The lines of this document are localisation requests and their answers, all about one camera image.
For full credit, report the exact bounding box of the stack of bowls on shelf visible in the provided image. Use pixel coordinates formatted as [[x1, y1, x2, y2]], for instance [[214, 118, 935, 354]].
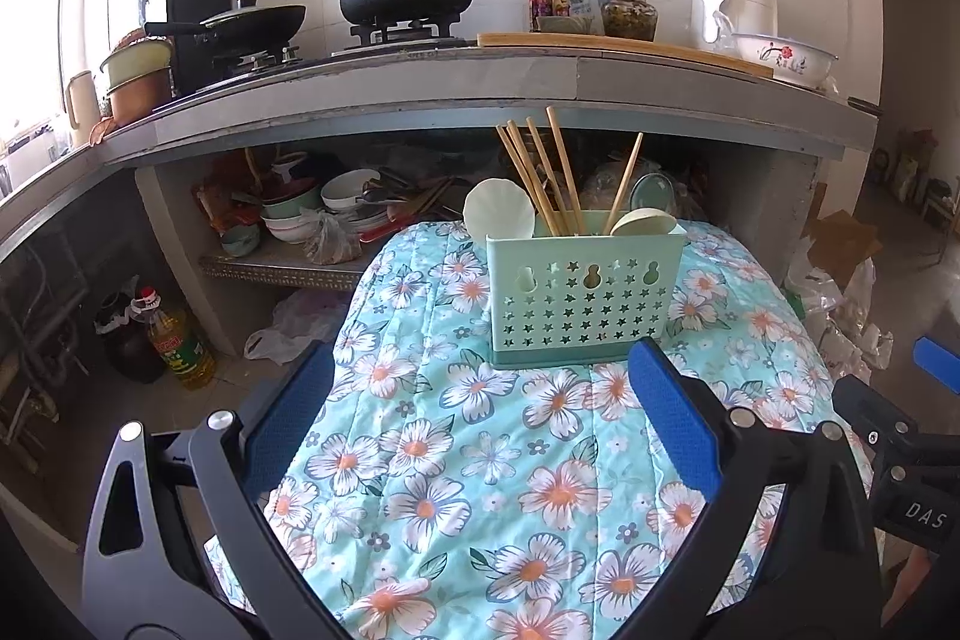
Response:
[[260, 151, 391, 245]]

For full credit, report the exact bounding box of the floral turquoise quilted cloth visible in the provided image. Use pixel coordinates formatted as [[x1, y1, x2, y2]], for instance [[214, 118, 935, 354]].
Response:
[[202, 217, 879, 640]]

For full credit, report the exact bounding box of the cream round plastic spoon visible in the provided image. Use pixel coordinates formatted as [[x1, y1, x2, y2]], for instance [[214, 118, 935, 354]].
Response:
[[610, 208, 677, 237]]

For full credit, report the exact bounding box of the white plastic bag on floor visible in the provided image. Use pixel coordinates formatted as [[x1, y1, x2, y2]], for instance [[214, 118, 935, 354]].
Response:
[[242, 289, 348, 365]]

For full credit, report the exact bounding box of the green star-perforated utensil holder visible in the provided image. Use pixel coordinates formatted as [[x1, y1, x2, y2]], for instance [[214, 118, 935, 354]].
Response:
[[487, 209, 688, 370]]

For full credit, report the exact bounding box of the cream enamel pot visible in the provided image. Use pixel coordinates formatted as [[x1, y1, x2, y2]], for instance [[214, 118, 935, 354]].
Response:
[[99, 37, 172, 127]]

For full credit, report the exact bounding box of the wooden cutting board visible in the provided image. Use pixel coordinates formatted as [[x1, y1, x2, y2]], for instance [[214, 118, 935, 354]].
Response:
[[477, 32, 773, 78]]

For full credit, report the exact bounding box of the glass jar of pickles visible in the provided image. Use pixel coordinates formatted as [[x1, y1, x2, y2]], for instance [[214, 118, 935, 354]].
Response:
[[602, 0, 659, 42]]

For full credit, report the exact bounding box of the cream shell-shaped plastic scoop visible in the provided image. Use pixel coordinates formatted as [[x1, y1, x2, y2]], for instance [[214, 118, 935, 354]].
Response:
[[462, 179, 535, 244]]

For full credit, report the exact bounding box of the black wok with lid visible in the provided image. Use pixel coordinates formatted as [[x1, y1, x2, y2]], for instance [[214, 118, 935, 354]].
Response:
[[143, 5, 308, 50]]

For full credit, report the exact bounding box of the bamboo chopstick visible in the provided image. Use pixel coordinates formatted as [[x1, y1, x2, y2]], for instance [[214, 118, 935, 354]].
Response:
[[602, 131, 644, 236], [545, 106, 586, 236], [506, 120, 563, 237], [496, 125, 550, 232], [526, 117, 574, 236]]

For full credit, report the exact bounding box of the yellow cooking oil bottle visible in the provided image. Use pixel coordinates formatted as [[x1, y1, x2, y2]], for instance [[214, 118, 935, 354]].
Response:
[[130, 286, 217, 392]]

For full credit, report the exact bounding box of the white floral enamel basin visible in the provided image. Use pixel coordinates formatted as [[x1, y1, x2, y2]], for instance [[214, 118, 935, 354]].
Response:
[[732, 32, 838, 89]]

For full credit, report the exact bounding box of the green ceramic spoon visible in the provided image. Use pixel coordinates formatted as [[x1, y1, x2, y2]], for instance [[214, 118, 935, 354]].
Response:
[[630, 172, 677, 214]]

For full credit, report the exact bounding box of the grey concrete kitchen counter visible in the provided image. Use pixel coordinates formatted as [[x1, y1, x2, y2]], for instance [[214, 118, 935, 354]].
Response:
[[2, 44, 877, 255]]

